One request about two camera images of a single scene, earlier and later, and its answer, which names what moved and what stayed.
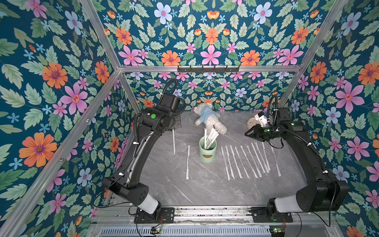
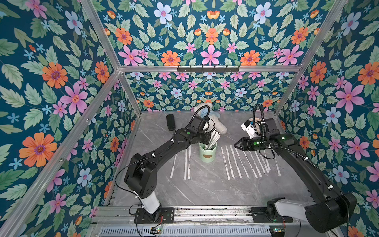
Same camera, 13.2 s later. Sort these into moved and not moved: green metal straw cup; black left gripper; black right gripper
Moved: black right gripper; black left gripper
Not moved: green metal straw cup
